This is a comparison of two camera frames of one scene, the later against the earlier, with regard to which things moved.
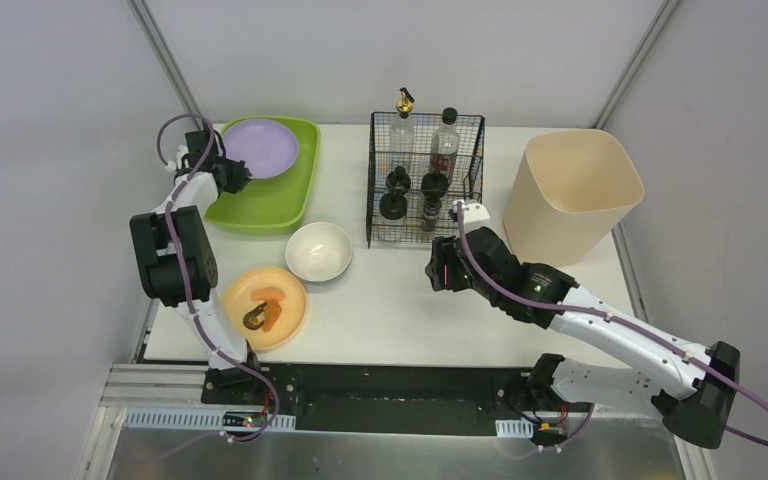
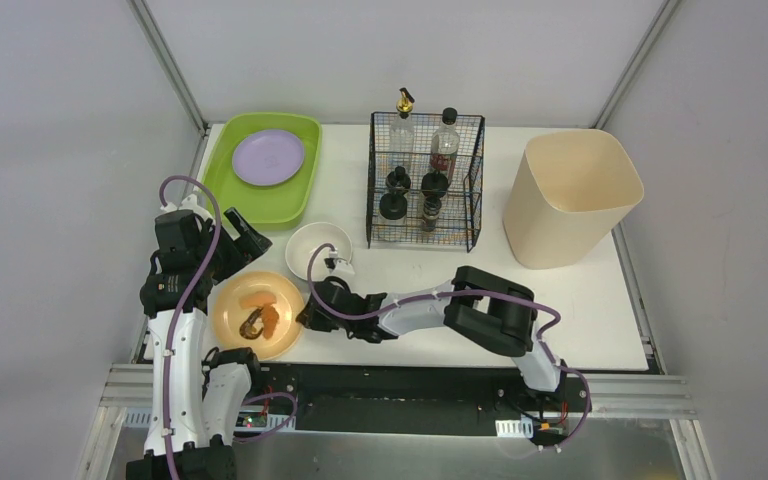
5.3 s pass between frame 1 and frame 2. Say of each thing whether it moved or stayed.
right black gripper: moved
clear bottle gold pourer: stayed
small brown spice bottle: stayed
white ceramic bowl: stayed
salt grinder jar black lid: stayed
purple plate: moved
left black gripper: moved
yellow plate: stayed
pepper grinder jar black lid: stayed
